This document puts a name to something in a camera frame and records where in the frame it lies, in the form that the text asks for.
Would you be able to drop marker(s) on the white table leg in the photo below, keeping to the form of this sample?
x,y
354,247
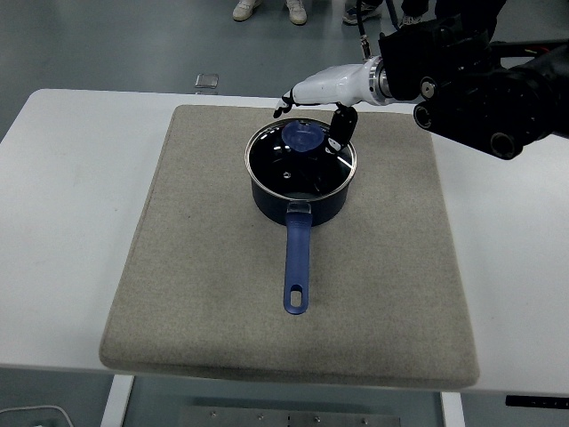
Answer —
x,y
116,400
452,411

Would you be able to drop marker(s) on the black table control panel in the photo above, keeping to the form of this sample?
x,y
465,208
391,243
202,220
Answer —
x,y
533,401

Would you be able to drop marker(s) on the glass pot lid blue knob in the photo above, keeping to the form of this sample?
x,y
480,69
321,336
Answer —
x,y
300,135

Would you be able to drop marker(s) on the metal floor socket plate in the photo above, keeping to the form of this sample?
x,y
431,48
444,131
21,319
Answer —
x,y
206,81

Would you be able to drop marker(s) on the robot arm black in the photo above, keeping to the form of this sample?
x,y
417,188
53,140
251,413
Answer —
x,y
471,89

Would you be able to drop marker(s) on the beige grey fabric mat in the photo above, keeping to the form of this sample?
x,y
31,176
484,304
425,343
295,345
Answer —
x,y
200,267

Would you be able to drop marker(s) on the grey metal plate with screws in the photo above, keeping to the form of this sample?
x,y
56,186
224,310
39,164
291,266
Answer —
x,y
231,420

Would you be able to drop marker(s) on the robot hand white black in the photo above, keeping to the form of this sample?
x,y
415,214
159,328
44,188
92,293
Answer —
x,y
329,84

